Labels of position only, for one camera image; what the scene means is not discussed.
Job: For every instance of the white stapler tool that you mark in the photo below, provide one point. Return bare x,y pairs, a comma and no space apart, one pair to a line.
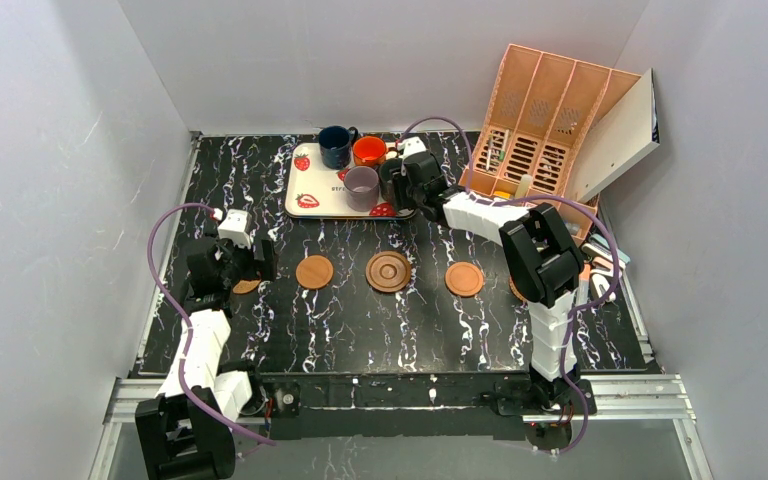
599,286

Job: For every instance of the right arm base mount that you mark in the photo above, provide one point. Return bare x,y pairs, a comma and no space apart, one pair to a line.
547,409

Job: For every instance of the woven rattan coaster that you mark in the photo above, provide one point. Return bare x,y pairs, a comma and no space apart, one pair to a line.
515,291

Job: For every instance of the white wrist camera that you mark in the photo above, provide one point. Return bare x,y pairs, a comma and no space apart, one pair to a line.
235,226
410,146

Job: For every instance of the dark ringed wooden coaster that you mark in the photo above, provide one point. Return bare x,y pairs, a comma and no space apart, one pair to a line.
388,271

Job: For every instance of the navy blue mug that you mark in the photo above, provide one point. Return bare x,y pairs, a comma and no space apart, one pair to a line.
335,145

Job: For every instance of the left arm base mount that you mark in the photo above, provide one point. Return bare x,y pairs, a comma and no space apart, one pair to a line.
270,401

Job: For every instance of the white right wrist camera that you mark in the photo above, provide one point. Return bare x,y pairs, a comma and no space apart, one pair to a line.
410,146

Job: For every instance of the teal pink stationery stack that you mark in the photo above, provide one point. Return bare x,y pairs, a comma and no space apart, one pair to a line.
597,246

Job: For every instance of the aluminium front rail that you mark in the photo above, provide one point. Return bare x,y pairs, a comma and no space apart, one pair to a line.
465,403

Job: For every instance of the pink desk file organizer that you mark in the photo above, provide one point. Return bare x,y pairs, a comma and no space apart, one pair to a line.
541,110

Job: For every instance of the dark green mug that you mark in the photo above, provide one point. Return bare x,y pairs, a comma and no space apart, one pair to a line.
387,171

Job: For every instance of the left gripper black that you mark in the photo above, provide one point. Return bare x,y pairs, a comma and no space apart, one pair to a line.
263,259

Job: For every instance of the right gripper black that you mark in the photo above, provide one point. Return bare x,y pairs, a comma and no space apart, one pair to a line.
392,183

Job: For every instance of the lilac mug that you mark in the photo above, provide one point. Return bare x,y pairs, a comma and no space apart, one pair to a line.
361,185

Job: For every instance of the orange mug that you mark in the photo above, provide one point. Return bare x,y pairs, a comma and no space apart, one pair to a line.
369,151

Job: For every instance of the cork coaster far left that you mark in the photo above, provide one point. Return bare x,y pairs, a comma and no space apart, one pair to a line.
245,286

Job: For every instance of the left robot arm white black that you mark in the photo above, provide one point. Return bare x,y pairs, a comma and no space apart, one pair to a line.
186,431

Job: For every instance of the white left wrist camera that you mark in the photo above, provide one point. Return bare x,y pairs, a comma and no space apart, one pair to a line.
235,226

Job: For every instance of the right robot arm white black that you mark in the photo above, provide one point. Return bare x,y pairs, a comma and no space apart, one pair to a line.
543,260

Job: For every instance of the smooth wooden coaster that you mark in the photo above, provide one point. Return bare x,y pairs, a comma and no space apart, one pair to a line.
314,272

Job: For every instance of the orange round coaster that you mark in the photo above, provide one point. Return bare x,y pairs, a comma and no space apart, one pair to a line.
464,279

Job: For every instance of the white binder folder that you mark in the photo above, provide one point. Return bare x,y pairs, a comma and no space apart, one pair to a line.
624,130

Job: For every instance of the white strawberry tray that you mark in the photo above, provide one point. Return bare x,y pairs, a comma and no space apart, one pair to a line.
316,191

